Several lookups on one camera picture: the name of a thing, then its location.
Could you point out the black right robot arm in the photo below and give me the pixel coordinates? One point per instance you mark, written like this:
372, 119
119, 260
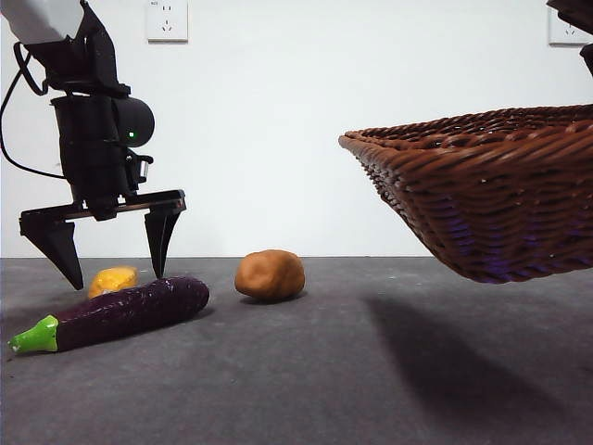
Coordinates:
574, 7

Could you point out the brown potato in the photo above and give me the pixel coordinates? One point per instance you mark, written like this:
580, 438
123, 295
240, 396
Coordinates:
268, 275

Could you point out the purple eggplant with green stem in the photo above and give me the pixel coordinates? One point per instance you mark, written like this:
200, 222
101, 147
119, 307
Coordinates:
129, 310

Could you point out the brown wicker basket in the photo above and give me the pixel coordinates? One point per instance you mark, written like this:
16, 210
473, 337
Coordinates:
486, 208

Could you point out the white wall socket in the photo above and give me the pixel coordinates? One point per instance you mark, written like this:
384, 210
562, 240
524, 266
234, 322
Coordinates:
168, 21
563, 33

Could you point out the yellow toy vegetable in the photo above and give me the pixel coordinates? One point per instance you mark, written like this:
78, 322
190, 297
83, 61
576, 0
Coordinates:
113, 278

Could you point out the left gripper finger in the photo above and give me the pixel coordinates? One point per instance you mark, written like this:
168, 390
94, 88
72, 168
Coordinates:
58, 250
160, 241

